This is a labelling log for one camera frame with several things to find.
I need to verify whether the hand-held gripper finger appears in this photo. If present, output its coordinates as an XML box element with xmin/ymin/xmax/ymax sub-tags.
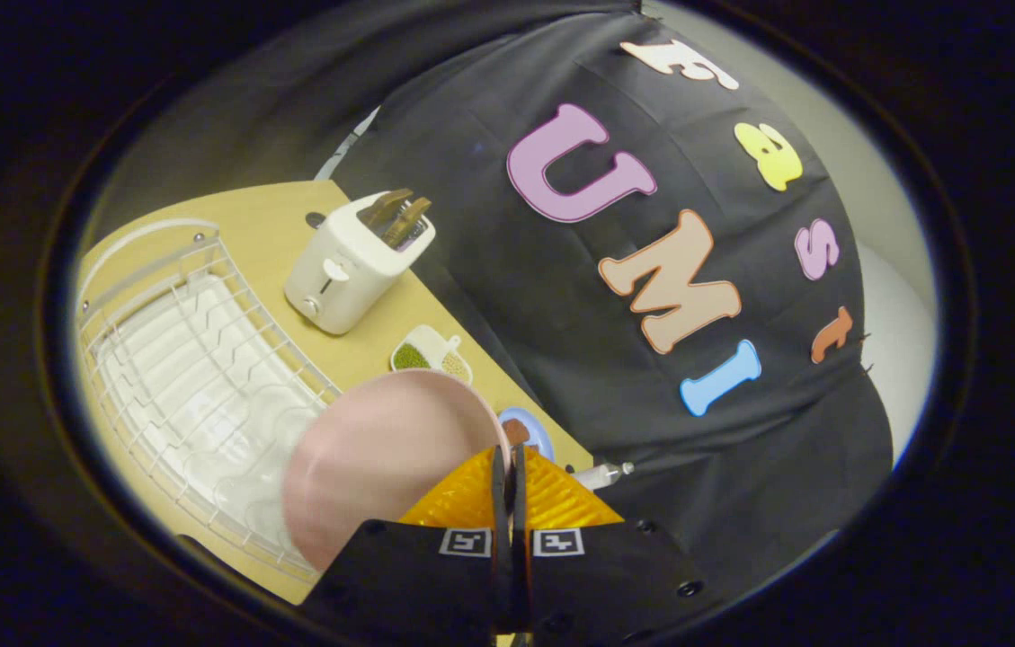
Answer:
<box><xmin>512</xmin><ymin>444</ymin><xmax>724</xmax><ymax>641</ymax></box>
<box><xmin>302</xmin><ymin>445</ymin><xmax>512</xmax><ymax>641</ymax></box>

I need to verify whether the white wire dish rack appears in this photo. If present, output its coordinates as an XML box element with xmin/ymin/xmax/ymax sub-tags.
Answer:
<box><xmin>78</xmin><ymin>218</ymin><xmax>343</xmax><ymax>583</ymax></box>

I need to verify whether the pink plate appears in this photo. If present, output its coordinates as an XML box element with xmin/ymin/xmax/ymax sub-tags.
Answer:
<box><xmin>281</xmin><ymin>368</ymin><xmax>508</xmax><ymax>572</ymax></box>

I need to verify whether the white divided bean dish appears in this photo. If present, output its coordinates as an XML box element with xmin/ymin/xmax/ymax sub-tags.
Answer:
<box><xmin>390</xmin><ymin>324</ymin><xmax>474</xmax><ymax>386</ymax></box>

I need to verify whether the black backdrop cloth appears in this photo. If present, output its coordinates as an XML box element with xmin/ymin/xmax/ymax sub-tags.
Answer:
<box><xmin>327</xmin><ymin>9</ymin><xmax>895</xmax><ymax>603</ymax></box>

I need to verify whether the white marker pen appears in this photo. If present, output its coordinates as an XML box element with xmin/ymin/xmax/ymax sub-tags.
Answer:
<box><xmin>575</xmin><ymin>462</ymin><xmax>635</xmax><ymax>492</ymax></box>

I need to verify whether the white toaster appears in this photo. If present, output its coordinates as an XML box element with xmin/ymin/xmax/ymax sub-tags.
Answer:
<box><xmin>284</xmin><ymin>190</ymin><xmax>437</xmax><ymax>336</ymax></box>

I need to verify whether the toast slice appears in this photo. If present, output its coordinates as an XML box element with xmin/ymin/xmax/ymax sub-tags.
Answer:
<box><xmin>384</xmin><ymin>197</ymin><xmax>432</xmax><ymax>249</ymax></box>
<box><xmin>358</xmin><ymin>188</ymin><xmax>414</xmax><ymax>229</ymax></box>

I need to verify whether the small blue dish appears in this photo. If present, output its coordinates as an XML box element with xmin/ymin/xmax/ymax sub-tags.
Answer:
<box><xmin>498</xmin><ymin>406</ymin><xmax>556</xmax><ymax>463</ymax></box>

